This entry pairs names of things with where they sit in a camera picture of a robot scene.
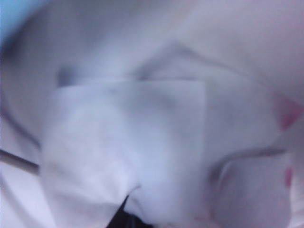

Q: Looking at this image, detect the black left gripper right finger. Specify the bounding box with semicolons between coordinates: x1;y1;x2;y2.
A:
127;209;153;228

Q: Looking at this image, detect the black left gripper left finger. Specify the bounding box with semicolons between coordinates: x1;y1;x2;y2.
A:
108;193;131;228

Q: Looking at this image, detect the white wet wipe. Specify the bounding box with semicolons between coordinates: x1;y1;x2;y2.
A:
39;40;300;228

